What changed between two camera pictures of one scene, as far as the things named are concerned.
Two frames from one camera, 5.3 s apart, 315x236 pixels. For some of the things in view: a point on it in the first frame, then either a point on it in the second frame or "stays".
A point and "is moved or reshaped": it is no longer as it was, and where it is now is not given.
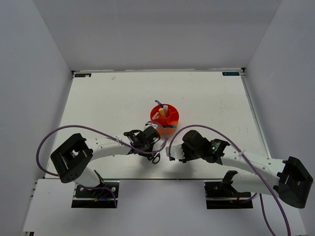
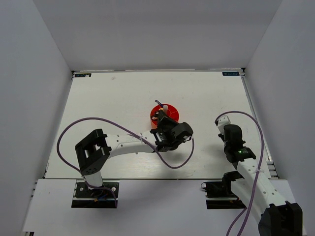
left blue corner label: [82, 74] stays
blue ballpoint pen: [158, 102] stays
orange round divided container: [167, 117] stays
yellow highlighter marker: [162, 112] is moved or reshaped
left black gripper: [151, 147] to [163, 120]
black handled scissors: [156, 158] to [155, 117]
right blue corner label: [231, 73] stays
